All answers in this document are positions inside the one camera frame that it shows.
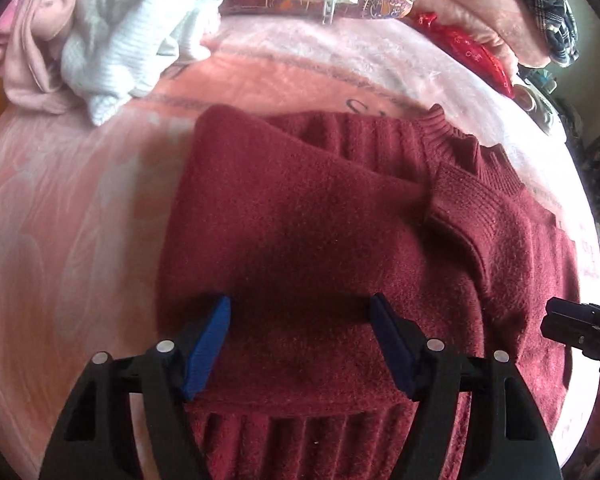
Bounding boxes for pink printed blanket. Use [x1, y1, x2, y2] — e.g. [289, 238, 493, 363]
[0, 17, 600, 480]

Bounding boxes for white knit garment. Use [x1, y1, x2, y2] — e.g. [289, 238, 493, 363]
[60, 0, 221, 127]

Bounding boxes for pink fluffy folded blanket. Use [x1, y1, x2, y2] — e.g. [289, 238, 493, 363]
[405, 0, 552, 69]

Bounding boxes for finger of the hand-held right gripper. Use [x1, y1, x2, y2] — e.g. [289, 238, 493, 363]
[540, 297, 600, 376]

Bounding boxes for cluttered small bedside things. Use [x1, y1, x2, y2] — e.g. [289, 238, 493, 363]
[511, 67, 563, 136]

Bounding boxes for blue plaid cloth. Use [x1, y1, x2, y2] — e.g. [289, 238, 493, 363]
[517, 0, 581, 67]

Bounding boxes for pale pink garment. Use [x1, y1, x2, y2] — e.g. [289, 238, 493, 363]
[0, 0, 88, 114]

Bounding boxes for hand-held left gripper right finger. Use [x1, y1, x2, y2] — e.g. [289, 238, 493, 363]
[369, 294, 563, 480]

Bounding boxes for maroon knit sweater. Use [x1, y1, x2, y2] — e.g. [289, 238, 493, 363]
[157, 103, 581, 480]

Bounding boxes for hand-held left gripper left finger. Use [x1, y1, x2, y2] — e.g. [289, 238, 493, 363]
[39, 295, 232, 480]

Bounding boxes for red patterned cloth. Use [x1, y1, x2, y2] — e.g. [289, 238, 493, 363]
[405, 10, 517, 99]

